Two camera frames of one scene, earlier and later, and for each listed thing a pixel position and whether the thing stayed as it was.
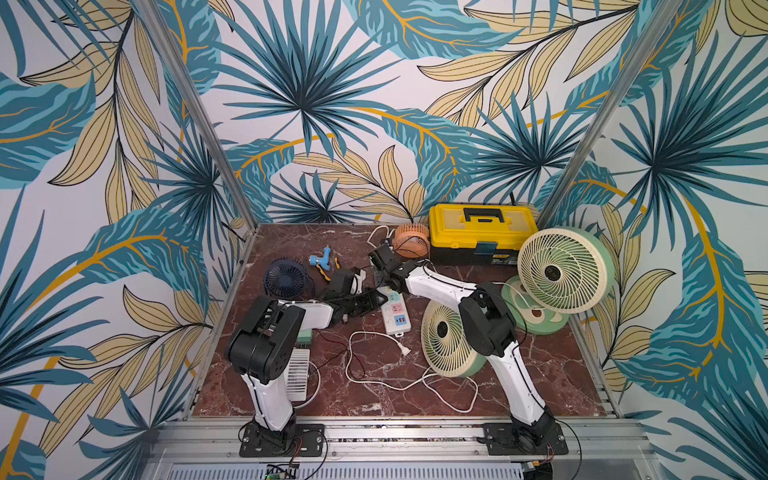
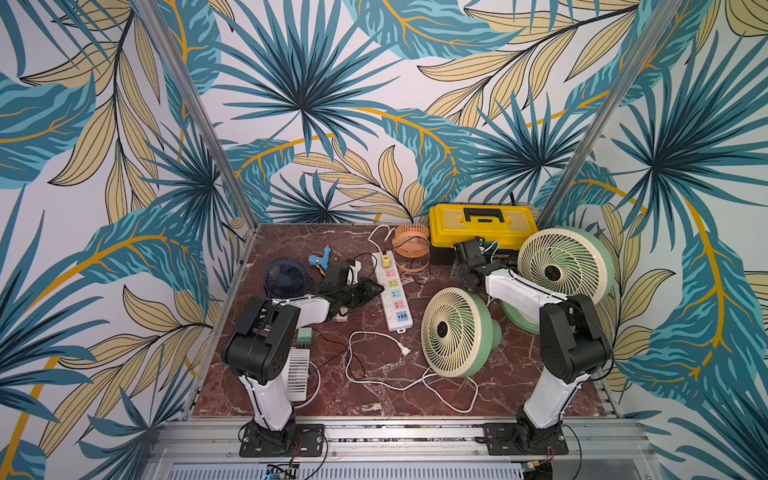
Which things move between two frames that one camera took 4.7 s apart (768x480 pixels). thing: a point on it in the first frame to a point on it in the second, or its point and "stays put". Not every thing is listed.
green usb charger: [304, 337] stays put
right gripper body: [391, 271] to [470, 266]
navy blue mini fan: [286, 278] stays put
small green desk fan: [445, 344] stays put
